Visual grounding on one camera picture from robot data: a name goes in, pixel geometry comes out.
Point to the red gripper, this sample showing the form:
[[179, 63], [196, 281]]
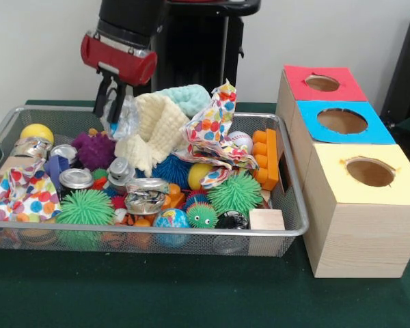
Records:
[[123, 65]]

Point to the cream waffle cloth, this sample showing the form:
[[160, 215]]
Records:
[[157, 126]]

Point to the mint green waffle cloth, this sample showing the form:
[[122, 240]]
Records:
[[184, 97]]

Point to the small polka dot cloth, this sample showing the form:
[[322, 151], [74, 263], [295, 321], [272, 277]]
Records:
[[208, 126]]

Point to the wooden box with three holes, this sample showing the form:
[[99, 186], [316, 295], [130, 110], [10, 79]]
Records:
[[362, 239]]

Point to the yellow ball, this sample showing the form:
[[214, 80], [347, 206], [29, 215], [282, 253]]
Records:
[[37, 131]]

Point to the crushed silver can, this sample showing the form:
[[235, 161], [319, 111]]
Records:
[[145, 198]]

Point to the large green spiky ball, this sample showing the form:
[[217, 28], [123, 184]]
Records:
[[85, 208]]

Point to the large polka dot cloth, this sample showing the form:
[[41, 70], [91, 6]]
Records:
[[24, 198]]

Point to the small green spiky ball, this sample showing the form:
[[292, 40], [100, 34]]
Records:
[[234, 193]]

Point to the plain wooden block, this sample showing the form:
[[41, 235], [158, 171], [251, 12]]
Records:
[[266, 220]]

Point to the black monitor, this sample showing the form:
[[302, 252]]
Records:
[[406, 68]]

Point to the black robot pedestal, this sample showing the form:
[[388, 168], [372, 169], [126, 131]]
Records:
[[205, 51]]

